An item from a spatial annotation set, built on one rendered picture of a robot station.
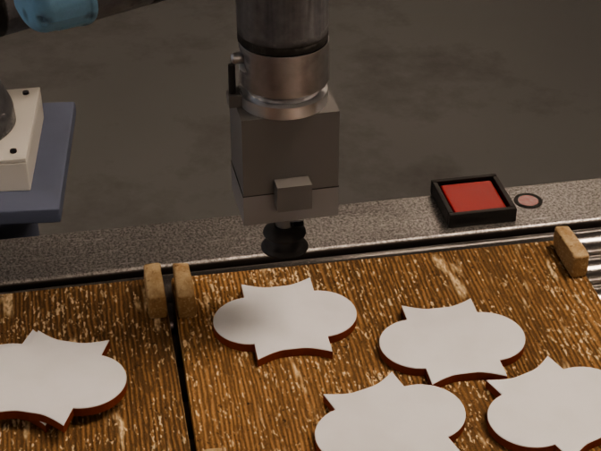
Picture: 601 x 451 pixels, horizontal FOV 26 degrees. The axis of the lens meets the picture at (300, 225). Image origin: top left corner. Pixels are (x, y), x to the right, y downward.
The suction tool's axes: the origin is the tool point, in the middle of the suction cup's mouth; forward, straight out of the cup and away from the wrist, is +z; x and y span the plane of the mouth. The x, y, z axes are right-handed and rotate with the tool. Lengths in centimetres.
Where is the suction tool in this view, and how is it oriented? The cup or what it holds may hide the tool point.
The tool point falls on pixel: (284, 245)
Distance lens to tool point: 118.4
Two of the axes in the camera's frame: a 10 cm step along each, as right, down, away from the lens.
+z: 0.0, 8.4, 5.5
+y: 9.8, -1.2, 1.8
